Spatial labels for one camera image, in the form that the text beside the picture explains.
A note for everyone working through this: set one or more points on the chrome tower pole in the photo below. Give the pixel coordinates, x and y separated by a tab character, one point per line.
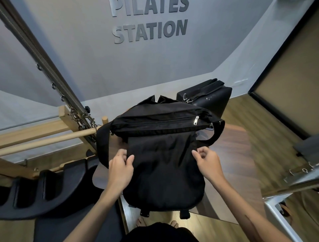
42	62

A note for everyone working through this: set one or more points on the person's right hand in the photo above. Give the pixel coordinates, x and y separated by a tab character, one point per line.
211	165

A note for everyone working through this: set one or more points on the silver metal frame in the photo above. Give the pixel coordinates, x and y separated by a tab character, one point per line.
274	212

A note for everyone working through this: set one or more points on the wooden tower frame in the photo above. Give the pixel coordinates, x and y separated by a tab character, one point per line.
30	133

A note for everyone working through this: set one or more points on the person's right forearm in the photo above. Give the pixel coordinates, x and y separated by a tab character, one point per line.
249	214

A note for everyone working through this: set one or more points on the person's left forearm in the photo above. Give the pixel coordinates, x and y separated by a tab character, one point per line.
94	217

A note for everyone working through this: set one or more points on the person's left foot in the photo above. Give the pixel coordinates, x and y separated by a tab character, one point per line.
141	222

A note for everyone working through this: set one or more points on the grey wall letters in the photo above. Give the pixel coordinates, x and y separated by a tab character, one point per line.
149	30

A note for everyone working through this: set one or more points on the black padded box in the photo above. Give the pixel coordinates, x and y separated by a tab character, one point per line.
214	99

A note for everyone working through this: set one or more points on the grey panel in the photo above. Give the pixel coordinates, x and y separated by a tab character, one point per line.
309	147

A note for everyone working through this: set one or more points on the person's left hand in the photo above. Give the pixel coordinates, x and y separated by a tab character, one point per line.
119	174

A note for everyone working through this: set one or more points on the chrome frame pole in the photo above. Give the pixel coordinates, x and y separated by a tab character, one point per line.
291	189

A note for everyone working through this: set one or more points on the person's right foot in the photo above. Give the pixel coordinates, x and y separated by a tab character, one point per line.
174	224

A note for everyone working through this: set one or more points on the black printed backpack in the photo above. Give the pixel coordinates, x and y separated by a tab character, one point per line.
162	174

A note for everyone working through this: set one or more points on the person's foot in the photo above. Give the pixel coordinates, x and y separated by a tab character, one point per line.
174	224
141	222

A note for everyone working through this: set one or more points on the person's black shorts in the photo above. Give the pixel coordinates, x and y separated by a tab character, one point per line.
162	234

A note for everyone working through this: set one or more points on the brown wooden side table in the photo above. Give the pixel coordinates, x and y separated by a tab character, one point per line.
236	154

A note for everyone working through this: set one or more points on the brown blind with black frame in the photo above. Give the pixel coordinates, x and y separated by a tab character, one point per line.
294	74

